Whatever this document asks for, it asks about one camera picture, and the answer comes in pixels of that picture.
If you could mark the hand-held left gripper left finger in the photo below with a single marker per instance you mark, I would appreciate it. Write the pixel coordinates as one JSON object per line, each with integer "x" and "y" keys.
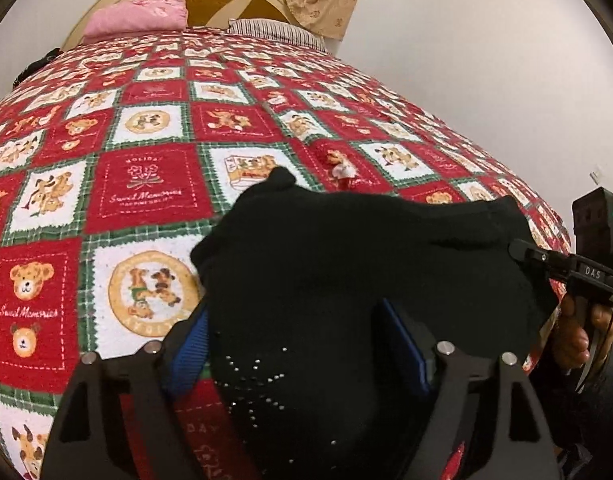
{"x": 194, "y": 355}

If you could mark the person's right forearm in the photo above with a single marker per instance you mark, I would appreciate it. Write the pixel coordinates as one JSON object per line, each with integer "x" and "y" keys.
{"x": 601, "y": 405}

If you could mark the red printed bear blanket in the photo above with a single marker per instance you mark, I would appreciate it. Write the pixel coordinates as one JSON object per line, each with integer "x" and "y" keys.
{"x": 141, "y": 180}

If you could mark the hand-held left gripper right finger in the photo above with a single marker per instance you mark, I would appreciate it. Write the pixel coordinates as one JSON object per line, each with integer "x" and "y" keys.
{"x": 406, "y": 347}

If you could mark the black object on bed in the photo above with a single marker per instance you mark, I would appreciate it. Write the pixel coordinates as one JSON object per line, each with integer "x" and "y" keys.
{"x": 36, "y": 66}

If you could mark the white wall outlet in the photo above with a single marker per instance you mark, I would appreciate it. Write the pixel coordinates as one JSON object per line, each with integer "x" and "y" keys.
{"x": 593, "y": 176}

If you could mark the black pants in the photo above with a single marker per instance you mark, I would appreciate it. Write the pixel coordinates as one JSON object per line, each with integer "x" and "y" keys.
{"x": 336, "y": 270}

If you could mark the pink pillow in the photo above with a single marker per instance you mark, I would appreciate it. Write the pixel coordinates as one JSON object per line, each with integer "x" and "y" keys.
{"x": 136, "y": 15}

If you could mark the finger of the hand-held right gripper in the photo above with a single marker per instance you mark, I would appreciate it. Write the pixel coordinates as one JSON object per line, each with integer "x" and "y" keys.
{"x": 536, "y": 257}

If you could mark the person's right hand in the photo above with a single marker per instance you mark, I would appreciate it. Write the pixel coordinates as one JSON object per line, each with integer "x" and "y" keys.
{"x": 573, "y": 340}

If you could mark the striped pillow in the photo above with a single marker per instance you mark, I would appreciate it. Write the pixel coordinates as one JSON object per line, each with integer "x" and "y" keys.
{"x": 276, "y": 32}

